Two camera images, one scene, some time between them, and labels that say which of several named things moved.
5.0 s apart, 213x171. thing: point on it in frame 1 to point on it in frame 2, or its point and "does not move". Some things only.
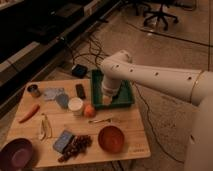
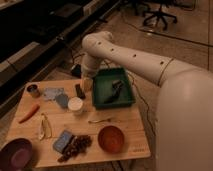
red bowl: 111,138 does not move
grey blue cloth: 51,93 does not move
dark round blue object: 62,99 does not move
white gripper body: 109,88 to 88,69
